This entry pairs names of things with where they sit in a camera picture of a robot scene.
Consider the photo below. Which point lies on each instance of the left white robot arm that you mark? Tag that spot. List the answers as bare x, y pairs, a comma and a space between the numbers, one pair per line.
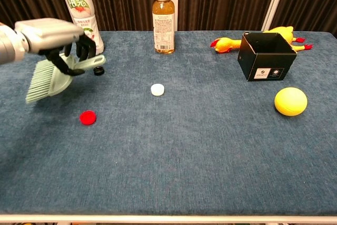
10, 46

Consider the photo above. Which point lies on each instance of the red bottle cap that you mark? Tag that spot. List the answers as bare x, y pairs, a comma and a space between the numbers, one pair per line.
88, 118

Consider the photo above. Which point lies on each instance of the white table frame edge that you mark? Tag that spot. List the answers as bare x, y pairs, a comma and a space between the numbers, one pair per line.
168, 219

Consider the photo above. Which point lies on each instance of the yellow rubber chicken toy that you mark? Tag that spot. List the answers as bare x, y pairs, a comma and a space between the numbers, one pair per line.
226, 44

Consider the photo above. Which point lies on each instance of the amber tea bottle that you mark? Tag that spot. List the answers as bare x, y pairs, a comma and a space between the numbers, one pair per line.
163, 24

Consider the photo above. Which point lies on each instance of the black open cardboard box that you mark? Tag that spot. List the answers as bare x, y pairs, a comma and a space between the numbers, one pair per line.
266, 67

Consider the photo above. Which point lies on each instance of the white yellow-capped drink bottle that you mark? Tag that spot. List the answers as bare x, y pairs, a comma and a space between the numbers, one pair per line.
81, 6

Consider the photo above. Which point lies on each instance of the black bottle cap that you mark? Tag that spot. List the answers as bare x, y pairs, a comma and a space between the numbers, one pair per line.
99, 71

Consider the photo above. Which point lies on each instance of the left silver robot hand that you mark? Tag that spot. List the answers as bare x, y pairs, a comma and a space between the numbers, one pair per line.
50, 34

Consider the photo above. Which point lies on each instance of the yellow ball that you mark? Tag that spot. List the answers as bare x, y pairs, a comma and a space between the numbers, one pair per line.
291, 101

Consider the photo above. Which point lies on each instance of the blue fabric table cover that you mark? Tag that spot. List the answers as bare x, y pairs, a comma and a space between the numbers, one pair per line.
168, 156

